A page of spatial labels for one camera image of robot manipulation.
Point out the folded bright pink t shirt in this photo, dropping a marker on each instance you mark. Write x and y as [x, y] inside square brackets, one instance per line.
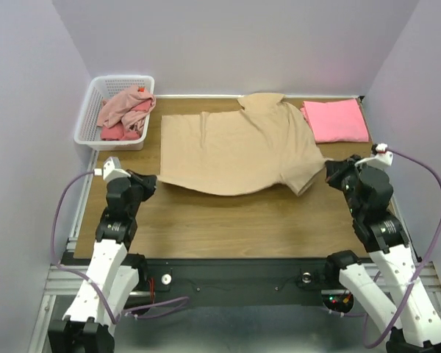
[336, 121]

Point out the dusty pink t shirt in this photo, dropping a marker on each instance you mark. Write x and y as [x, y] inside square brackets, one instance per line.
[132, 94]

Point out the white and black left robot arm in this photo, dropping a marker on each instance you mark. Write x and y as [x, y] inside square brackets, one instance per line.
[89, 323]

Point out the aluminium frame rail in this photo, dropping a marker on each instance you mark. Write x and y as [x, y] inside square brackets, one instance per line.
[62, 283]

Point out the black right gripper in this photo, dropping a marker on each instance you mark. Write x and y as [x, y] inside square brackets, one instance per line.
[338, 171]

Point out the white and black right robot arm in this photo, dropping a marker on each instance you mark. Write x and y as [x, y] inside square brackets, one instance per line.
[405, 317]

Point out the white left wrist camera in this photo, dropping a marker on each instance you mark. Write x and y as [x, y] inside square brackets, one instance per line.
[111, 170]

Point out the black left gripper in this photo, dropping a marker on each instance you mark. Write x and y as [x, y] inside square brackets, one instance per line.
[147, 183]

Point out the beige t shirt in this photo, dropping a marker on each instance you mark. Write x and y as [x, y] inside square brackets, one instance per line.
[264, 143]

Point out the white perforated plastic basket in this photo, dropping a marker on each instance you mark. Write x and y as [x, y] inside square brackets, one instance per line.
[104, 88]

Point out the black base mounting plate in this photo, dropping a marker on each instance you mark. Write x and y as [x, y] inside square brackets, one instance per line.
[245, 282]

